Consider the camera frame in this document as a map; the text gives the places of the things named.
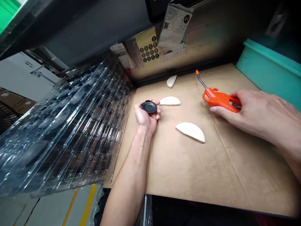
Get teal plastic bin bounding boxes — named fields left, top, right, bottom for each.
left=235, top=37, right=301, bottom=111

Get clear plastic card holder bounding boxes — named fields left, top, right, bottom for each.
left=162, top=42, right=187, bottom=62

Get yellow sheet of round stickers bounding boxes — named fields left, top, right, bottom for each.
left=136, top=26, right=161, bottom=69

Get black round plastic part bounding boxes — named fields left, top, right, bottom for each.
left=140, top=100, right=158, bottom=115

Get brown cardboard sheet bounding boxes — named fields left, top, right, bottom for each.
left=103, top=62, right=301, bottom=219

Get stack of clear plastic trays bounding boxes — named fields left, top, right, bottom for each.
left=0, top=52, right=135, bottom=198

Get brown cardboard boxes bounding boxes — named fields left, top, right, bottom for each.
left=0, top=88, right=37, bottom=116

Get white half-round foam pad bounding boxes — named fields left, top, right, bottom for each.
left=166, top=75, right=178, bottom=89
left=175, top=122, right=206, bottom=143
left=159, top=96, right=182, bottom=107

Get person's left hand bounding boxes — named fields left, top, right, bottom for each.
left=134, top=99, right=162, bottom=135

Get white cabinet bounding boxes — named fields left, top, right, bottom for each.
left=0, top=51, right=69, bottom=103

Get orange air blow gun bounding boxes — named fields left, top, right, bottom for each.
left=195, top=69, right=242, bottom=113

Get white paper bag with label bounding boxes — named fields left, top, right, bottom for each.
left=158, top=3, right=195, bottom=47

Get person's right hand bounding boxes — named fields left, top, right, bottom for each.
left=209, top=89, right=298, bottom=147

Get clear bag with white label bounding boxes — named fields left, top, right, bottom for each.
left=109, top=42, right=138, bottom=73

